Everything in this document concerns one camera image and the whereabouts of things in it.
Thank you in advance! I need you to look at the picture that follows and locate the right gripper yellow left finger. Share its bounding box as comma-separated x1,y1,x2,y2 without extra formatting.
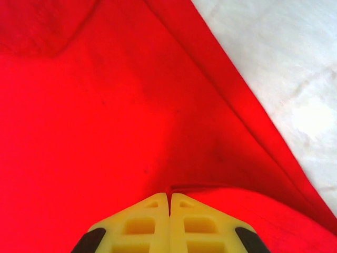
71,192,170,253

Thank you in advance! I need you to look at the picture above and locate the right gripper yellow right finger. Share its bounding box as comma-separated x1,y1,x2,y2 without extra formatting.
170,192,272,253

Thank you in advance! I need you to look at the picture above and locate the red t-shirt with bear print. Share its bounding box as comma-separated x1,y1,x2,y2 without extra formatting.
0,0,337,253

